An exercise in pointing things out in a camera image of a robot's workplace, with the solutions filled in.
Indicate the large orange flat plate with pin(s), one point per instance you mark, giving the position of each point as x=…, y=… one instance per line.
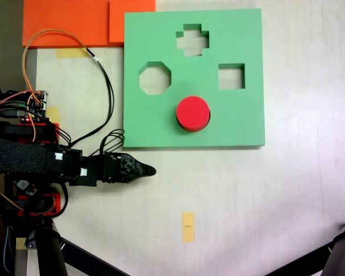
x=66, y=17

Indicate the small yellow tape piece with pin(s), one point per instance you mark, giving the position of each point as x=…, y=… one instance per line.
x=20, y=243
x=55, y=112

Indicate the wide yellow tape piece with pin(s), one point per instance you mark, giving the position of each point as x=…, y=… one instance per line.
x=69, y=53

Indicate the black controller board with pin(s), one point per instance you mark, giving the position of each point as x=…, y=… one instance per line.
x=23, y=184

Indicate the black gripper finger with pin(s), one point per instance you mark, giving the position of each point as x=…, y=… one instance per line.
x=133, y=174
x=145, y=168

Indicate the yellow tape with mark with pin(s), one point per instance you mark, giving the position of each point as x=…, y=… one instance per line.
x=188, y=230

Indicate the black camera tripod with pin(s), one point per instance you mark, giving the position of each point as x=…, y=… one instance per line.
x=339, y=253
x=50, y=253

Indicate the red black table clamp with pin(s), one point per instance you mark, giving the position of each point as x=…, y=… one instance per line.
x=57, y=126
x=57, y=201

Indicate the red cylinder block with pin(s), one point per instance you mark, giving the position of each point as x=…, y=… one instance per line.
x=193, y=112

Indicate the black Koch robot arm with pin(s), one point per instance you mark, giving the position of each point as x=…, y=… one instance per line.
x=17, y=155

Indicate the green shape sorter board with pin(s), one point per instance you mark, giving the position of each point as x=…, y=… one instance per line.
x=235, y=120

